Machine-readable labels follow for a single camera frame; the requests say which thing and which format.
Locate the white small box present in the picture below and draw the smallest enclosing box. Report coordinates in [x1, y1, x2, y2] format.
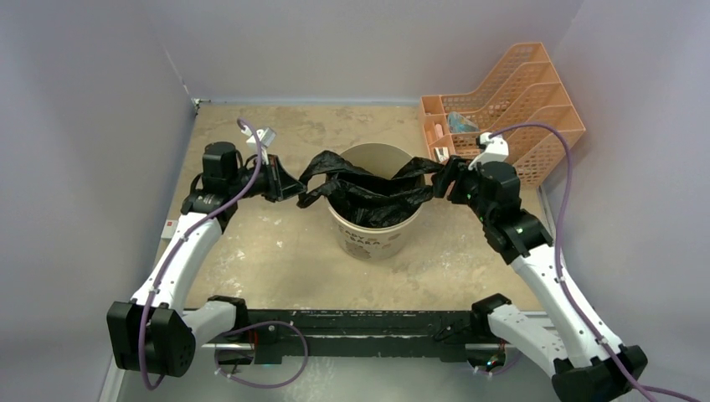
[161, 219, 178, 241]

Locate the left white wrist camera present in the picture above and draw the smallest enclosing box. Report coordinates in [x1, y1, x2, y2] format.
[246, 127, 277, 165]

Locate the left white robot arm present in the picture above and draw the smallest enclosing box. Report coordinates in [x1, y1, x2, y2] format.
[106, 142, 306, 378]

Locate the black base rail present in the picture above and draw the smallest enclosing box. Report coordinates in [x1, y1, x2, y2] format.
[214, 309, 517, 369]

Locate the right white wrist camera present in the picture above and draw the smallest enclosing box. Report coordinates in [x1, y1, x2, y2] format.
[468, 132, 509, 171]

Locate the white stapler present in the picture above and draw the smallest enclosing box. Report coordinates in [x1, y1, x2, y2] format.
[433, 147, 450, 163]

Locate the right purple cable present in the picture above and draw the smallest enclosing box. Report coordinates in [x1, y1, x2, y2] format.
[487, 121, 702, 402]

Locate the black plastic trash bag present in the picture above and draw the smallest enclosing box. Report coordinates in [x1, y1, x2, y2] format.
[296, 151, 444, 229]

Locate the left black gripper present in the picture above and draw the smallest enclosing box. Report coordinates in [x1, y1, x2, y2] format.
[228, 154, 306, 203]

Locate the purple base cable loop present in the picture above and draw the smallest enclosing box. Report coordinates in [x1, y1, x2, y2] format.
[214, 320, 309, 390]

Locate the teal packet in organizer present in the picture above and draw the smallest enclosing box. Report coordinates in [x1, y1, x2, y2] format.
[446, 111, 479, 134]

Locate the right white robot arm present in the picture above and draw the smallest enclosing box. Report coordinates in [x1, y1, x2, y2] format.
[432, 156, 648, 401]

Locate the beige round trash bin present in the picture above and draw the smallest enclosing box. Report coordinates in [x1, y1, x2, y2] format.
[328, 143, 423, 260]

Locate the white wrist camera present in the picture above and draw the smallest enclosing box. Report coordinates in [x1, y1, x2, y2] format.
[468, 132, 509, 171]
[246, 127, 277, 165]

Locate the orange plastic file organizer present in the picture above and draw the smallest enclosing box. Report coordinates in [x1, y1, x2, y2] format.
[419, 42, 586, 188]

